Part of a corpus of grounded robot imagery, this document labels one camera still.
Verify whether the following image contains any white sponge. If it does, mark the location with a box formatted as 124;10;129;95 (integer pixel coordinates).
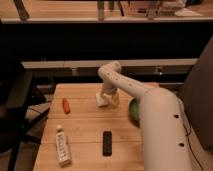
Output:
96;93;108;107

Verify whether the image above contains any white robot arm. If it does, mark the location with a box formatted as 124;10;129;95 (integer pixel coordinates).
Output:
98;61;193;171

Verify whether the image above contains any green ceramic bowl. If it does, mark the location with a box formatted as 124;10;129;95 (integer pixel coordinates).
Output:
129;99;140;123

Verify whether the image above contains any black remote control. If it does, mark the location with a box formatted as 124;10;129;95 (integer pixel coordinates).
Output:
102;131;112;156

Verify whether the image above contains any orange carrot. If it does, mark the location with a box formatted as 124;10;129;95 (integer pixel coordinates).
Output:
62;98;70;114

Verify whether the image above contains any white plastic bottle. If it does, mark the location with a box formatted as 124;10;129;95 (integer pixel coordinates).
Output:
55;125;72;167

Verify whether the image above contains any black office chair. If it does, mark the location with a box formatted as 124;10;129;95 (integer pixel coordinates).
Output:
0;20;49;171

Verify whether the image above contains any black cable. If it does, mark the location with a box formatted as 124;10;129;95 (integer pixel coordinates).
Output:
182;114;204;171

